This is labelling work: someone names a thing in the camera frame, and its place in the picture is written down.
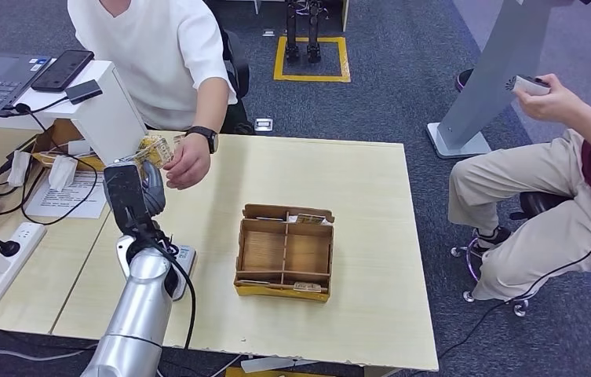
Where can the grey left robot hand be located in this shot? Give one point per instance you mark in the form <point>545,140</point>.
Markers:
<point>156,192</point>

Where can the person's right hand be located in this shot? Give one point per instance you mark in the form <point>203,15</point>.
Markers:
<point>555,104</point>

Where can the person's left hand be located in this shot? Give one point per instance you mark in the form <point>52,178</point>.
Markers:
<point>191,164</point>

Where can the white handheld controller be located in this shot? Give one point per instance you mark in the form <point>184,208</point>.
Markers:
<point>529,85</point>

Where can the wooden card box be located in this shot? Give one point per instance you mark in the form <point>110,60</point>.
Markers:
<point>264,249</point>

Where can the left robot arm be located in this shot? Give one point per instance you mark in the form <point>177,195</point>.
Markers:
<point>136,317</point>

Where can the person's left forearm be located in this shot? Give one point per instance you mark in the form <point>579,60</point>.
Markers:
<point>209,106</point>

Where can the person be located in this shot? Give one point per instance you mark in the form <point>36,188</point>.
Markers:
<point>155,57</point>
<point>534,172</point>

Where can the grey white card reader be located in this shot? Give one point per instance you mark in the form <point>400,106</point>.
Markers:
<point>187,257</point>

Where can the black wristwatch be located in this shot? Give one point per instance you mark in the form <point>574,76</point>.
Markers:
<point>206,136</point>

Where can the grey kiosk stand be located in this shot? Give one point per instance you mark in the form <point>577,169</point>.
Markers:
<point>503,62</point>

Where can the printed paper sheet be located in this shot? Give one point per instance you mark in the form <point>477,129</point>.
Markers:
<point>74,200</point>

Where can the silver floor socket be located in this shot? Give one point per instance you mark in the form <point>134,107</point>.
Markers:
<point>264,125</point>
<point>269,32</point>

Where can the white desk riser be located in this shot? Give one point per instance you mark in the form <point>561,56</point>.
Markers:
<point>108,125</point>

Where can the black shoe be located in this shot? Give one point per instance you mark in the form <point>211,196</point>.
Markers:
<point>464,79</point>

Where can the white paper tag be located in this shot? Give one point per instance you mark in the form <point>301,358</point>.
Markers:
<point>62,172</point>
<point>18,169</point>

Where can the black wheeled stool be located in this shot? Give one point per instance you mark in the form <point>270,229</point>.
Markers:
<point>539,203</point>

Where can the black office chair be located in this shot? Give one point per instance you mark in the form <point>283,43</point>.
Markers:
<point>238,62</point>

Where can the brown cardboard box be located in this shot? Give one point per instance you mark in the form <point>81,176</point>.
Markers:
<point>58,132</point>

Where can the black adapter box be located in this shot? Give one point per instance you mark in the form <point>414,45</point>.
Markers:
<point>83,91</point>

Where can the white power strip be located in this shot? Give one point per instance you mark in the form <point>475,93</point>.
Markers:
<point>19,244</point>

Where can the yellow floor tape square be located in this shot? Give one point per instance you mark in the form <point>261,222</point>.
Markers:
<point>310,78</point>

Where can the black smartphone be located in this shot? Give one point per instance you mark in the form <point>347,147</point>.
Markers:
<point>61,70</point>

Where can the black power plug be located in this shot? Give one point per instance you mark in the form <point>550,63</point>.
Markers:
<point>9,247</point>

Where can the background humanoid robot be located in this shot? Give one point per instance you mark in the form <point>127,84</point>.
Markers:
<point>291,31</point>

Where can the yellow board under table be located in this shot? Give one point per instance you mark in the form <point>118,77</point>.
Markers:
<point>253,373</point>

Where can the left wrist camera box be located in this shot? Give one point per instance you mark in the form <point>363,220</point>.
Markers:
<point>123,198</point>

